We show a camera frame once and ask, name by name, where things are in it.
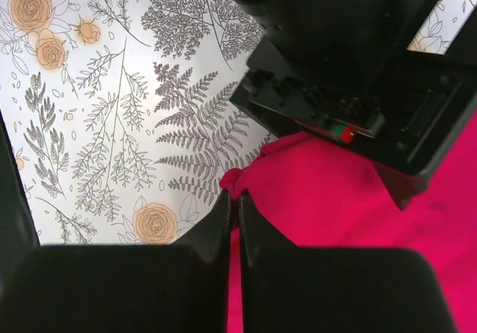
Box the bright red t-shirt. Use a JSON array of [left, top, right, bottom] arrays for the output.
[[220, 120, 476, 332]]

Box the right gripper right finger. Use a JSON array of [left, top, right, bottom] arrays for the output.
[[238, 193, 457, 332]]

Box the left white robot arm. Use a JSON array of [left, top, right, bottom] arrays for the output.
[[231, 0, 476, 209]]

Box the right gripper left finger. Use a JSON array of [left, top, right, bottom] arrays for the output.
[[1, 191, 232, 332]]

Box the floral patterned table mat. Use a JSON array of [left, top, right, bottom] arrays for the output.
[[0, 0, 477, 247]]

